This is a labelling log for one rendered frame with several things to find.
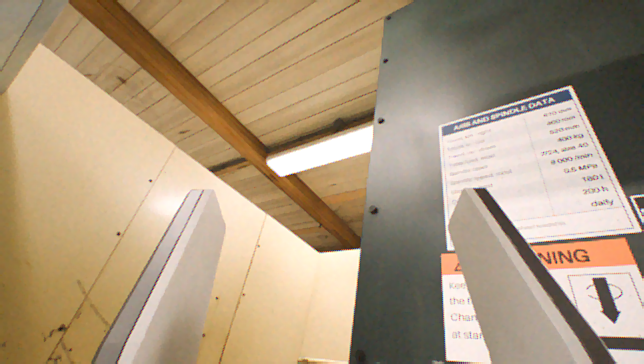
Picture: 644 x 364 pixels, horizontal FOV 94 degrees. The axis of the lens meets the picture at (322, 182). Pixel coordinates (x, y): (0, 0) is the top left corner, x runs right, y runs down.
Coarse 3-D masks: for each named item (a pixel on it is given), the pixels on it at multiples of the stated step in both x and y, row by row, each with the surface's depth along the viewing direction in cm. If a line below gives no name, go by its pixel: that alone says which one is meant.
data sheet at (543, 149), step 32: (544, 96) 38; (448, 128) 44; (480, 128) 41; (512, 128) 38; (544, 128) 36; (576, 128) 34; (448, 160) 41; (480, 160) 38; (512, 160) 36; (544, 160) 34; (576, 160) 32; (448, 192) 38; (512, 192) 34; (544, 192) 32; (576, 192) 30; (608, 192) 29; (544, 224) 30; (576, 224) 29; (608, 224) 27
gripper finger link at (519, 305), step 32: (480, 192) 10; (448, 224) 11; (480, 224) 9; (512, 224) 8; (480, 256) 9; (512, 256) 7; (480, 288) 9; (512, 288) 7; (544, 288) 7; (480, 320) 9; (512, 320) 7; (544, 320) 6; (576, 320) 6; (512, 352) 7; (544, 352) 6; (576, 352) 6; (608, 352) 6
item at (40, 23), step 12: (48, 0) 48; (60, 0) 53; (36, 12) 48; (48, 12) 53; (60, 12) 60; (36, 24) 53; (48, 24) 60; (24, 36) 53; (36, 36) 60; (24, 48) 60; (12, 60) 60; (24, 60) 69; (0, 72) 60; (12, 72) 69; (0, 84) 69
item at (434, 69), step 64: (448, 0) 65; (512, 0) 53; (576, 0) 45; (640, 0) 39; (384, 64) 65; (448, 64) 53; (512, 64) 45; (576, 64) 38; (640, 64) 34; (384, 128) 53; (640, 128) 30; (384, 192) 44; (640, 192) 27; (384, 256) 38; (640, 256) 25; (384, 320) 34
